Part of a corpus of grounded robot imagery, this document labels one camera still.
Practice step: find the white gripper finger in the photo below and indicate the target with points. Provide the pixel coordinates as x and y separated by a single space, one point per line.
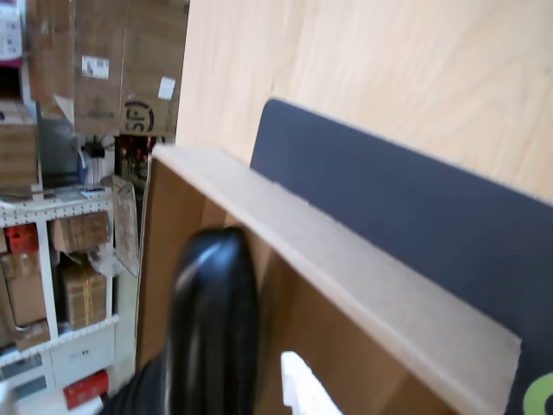
298 384

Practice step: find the black leather dress shoe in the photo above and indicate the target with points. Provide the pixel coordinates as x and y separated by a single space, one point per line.
211 324

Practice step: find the open cardboard box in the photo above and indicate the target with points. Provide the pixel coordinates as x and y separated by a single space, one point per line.
345 276

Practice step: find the small cardboard box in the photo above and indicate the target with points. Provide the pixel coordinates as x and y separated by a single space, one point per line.
82 231

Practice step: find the taped cardboard box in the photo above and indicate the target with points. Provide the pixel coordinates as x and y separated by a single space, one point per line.
26 298

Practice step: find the orange red box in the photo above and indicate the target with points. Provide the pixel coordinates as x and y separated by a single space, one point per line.
21 240

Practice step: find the brown cardboard box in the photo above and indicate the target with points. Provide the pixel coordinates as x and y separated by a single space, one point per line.
17 147

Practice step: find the white box with purple stripe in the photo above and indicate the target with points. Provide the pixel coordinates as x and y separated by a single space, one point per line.
9 39

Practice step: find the dark mat with WOWROBO print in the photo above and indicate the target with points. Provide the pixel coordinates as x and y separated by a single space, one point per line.
410 207

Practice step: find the grey drawer cabinet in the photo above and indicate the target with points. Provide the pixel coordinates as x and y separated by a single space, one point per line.
82 356

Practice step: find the clear plastic sheet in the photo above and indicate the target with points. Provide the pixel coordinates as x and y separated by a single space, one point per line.
125 225

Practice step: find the white metal shelf rack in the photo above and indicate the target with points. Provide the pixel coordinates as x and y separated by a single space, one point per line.
47 281

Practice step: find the large carton with SF logo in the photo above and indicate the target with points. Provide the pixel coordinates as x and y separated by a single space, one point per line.
129 43

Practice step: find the plain brown carton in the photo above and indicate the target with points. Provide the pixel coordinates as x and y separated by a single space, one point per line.
47 52

